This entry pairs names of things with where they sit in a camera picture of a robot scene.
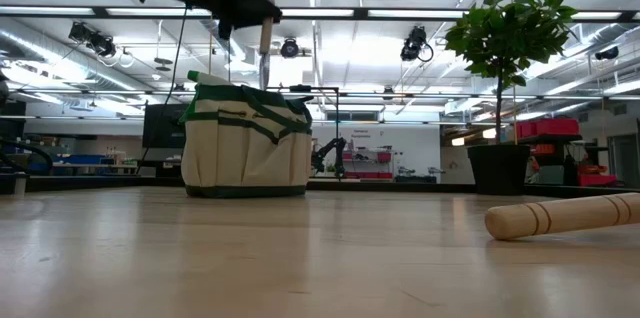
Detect narrow wooden-handled trowel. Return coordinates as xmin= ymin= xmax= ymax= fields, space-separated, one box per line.
xmin=257 ymin=16 xmax=276 ymax=92

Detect hand rake wooden handle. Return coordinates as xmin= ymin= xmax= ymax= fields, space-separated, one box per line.
xmin=483 ymin=192 xmax=640 ymax=241

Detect cream and green gardening bag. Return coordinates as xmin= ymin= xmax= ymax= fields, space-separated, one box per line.
xmin=178 ymin=82 xmax=315 ymax=200

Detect black overhead gantry bar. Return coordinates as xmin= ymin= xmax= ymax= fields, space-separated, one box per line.
xmin=0 ymin=5 xmax=640 ymax=23

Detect black monitor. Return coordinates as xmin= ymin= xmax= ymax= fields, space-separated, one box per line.
xmin=141 ymin=102 xmax=190 ymax=150

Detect shelf with red bins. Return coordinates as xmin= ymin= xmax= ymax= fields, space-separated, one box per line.
xmin=341 ymin=146 xmax=395 ymax=181

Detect red storage bins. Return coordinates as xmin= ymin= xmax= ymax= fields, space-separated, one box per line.
xmin=516 ymin=117 xmax=581 ymax=140

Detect green plant in black pot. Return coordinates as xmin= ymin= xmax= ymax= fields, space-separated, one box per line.
xmin=443 ymin=0 xmax=580 ymax=197

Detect red storage bin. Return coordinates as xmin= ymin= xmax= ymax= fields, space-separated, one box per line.
xmin=577 ymin=164 xmax=619 ymax=187

